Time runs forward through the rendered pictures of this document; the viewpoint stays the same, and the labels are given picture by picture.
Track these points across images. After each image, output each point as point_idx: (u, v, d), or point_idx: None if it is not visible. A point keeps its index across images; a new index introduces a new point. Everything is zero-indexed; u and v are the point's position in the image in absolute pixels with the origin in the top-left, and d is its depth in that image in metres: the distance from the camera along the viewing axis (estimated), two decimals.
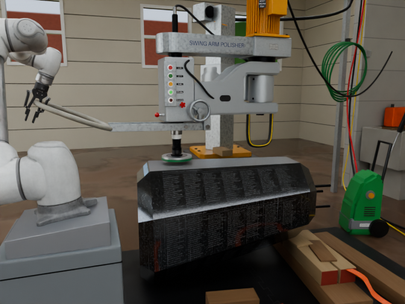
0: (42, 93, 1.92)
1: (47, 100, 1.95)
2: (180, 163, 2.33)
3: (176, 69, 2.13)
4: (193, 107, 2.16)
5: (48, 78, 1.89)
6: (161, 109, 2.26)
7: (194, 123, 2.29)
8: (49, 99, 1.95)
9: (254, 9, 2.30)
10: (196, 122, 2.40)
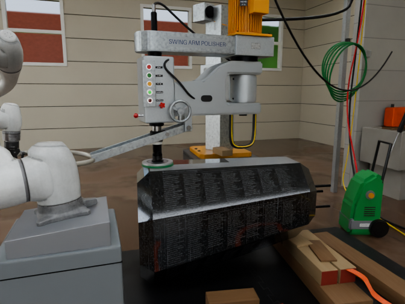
0: (14, 150, 1.88)
1: (23, 154, 1.91)
2: (180, 163, 2.33)
3: (155, 68, 2.07)
4: (173, 108, 2.10)
5: (14, 135, 1.84)
6: (141, 110, 2.19)
7: (174, 128, 2.23)
8: (24, 152, 1.91)
9: (235, 7, 2.25)
10: (176, 124, 2.35)
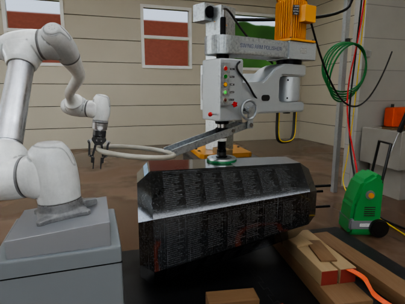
0: (101, 139, 1.99)
1: (108, 144, 2.00)
2: (180, 163, 2.33)
3: (229, 69, 2.22)
4: (244, 107, 2.27)
5: (102, 124, 1.95)
6: (210, 108, 2.32)
7: (238, 125, 2.40)
8: (109, 142, 2.00)
9: (286, 15, 2.50)
10: (234, 122, 2.51)
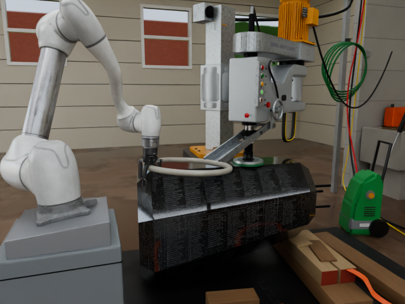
0: (153, 157, 1.69)
1: (160, 162, 1.72)
2: (180, 163, 2.33)
3: None
4: (275, 107, 2.24)
5: (156, 140, 1.65)
6: (241, 110, 2.20)
7: (264, 126, 2.35)
8: (161, 160, 1.72)
9: (295, 17, 2.55)
10: None
